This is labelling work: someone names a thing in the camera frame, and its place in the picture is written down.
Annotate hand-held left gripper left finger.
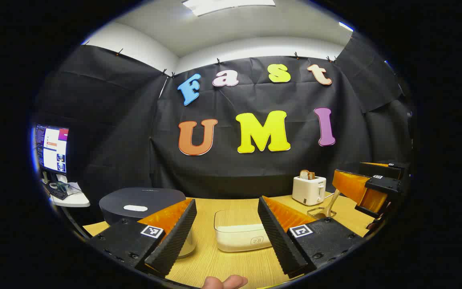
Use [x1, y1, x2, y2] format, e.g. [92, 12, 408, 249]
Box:
[89, 197, 197, 277]

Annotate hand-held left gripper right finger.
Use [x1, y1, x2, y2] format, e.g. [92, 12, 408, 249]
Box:
[257, 196, 366, 278]

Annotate clear container of rice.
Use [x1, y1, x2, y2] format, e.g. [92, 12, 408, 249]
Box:
[214, 209, 274, 252]

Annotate wooden spoon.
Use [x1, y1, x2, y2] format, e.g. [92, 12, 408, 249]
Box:
[319, 189, 341, 219]

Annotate black and silver rice cooker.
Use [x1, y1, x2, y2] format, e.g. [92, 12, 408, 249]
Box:
[99, 187, 196, 258]

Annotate white toaster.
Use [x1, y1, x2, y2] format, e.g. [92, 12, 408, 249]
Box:
[292, 175, 327, 206]

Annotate black backdrop cloth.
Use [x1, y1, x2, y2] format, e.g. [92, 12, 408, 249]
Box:
[34, 32, 414, 225]

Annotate white side table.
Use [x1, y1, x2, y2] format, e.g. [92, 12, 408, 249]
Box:
[49, 181, 91, 208]

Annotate black keyboard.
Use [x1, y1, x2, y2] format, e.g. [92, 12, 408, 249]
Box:
[45, 183, 69, 200]

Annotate computer monitor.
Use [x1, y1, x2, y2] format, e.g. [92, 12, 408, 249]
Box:
[34, 124, 69, 174]

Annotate ceiling light panel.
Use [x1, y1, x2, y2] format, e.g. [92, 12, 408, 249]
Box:
[182, 0, 276, 16]

